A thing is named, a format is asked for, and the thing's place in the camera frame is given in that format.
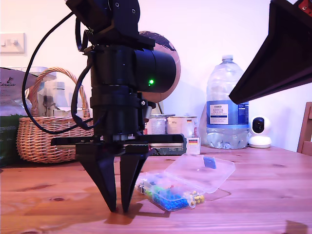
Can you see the clear glass jar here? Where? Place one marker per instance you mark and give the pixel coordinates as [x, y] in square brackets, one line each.
[42, 90]

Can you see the clear plastic pin organizer box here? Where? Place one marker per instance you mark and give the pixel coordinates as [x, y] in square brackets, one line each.
[175, 200]

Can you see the cork globe on stand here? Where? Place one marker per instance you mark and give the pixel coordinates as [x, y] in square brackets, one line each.
[158, 97]

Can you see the large clear water bottle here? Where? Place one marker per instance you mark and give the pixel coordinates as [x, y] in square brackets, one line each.
[219, 85]

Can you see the white paper carton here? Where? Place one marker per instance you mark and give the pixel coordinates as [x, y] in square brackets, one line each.
[65, 112]

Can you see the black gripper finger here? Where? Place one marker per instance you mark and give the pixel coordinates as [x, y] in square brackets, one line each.
[280, 56]
[292, 80]

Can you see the green and white cardboard tray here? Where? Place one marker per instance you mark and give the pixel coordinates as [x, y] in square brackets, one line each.
[193, 146]

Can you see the small white round camera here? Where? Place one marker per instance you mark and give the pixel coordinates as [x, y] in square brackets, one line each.
[259, 142]

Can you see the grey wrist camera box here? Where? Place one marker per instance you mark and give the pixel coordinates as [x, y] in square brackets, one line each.
[150, 112]

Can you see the green and silver food bag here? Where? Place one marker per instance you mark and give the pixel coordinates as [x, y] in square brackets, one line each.
[9, 102]

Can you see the clear bottle white cap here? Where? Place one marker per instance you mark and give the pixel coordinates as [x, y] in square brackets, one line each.
[59, 93]

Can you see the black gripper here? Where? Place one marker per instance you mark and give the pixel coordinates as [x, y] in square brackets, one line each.
[117, 117]

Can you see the white wall light switch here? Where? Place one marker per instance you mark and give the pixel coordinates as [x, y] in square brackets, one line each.
[12, 42]

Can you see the wooden chair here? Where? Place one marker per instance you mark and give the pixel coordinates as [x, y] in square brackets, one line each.
[306, 131]

